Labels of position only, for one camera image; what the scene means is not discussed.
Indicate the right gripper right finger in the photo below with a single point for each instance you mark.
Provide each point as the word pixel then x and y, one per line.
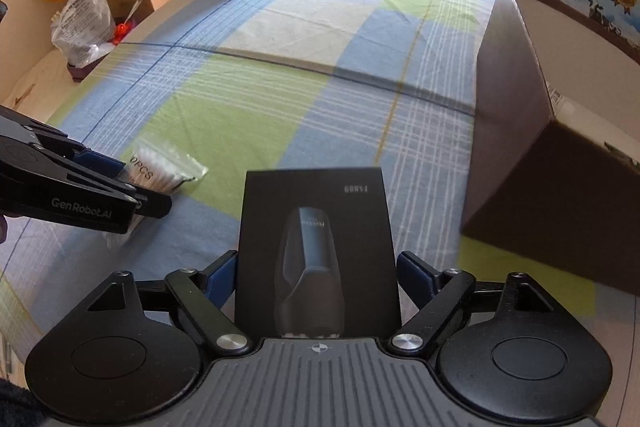
pixel 447 300

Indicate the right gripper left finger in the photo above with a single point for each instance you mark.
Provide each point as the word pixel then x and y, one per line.
pixel 177 315

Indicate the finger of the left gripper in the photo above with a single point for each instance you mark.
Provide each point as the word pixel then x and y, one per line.
pixel 89 162
pixel 150 203

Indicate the cotton swab plastic bag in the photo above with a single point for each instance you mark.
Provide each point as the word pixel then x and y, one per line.
pixel 161 166

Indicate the black shaver box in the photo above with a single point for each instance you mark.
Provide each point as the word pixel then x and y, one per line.
pixel 316 255

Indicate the red small object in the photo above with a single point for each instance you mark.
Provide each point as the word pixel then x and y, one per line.
pixel 121 31

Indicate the clear plastic bag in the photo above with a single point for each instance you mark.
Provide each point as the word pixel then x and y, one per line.
pixel 83 31

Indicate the brown cardboard storage box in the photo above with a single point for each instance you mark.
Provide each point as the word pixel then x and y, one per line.
pixel 551 88

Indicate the plaid tablecloth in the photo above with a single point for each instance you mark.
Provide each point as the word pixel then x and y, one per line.
pixel 263 84

